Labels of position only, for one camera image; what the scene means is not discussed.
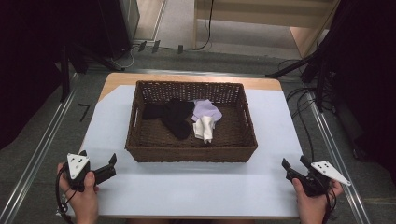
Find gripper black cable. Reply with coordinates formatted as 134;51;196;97
320;186;339;224
54;167;78;224

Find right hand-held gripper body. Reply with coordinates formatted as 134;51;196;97
285;160;352;198

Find black metal stand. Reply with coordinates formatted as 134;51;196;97
265;43;340;114
59;42;126;103

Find grey cabinet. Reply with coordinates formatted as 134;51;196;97
117;0;141;42

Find white table mat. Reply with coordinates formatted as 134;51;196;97
65;84;308;218

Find lavender sock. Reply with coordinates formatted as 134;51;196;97
191;98;223;123

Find white floor cable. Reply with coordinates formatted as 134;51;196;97
110;45;139;70

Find hanging black cable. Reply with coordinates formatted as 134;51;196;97
197;0;217;51

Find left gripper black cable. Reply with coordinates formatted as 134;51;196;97
54;167;78;224

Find brown wicker basket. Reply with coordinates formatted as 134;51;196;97
124;79;259;163

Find black floor cables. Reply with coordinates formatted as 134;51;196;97
277;59;337;163

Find person's right hand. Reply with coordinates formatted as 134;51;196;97
291;177;344;218

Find metal floor rail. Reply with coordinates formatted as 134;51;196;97
305;91;372;224
0;72;80;224

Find person's left hand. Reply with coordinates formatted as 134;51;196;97
57;162;101;217

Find black curtain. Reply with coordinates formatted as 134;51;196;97
0;0;132;151
317;0;396;187

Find white sock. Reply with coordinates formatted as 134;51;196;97
192;115;217;145

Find light wooden furniture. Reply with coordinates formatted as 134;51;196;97
191;0;342;60

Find black sock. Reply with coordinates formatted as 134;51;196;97
161;98;196;141
142;103;172;121

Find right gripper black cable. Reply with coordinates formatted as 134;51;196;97
320;186;339;224

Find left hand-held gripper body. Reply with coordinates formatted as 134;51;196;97
64;152;118;192

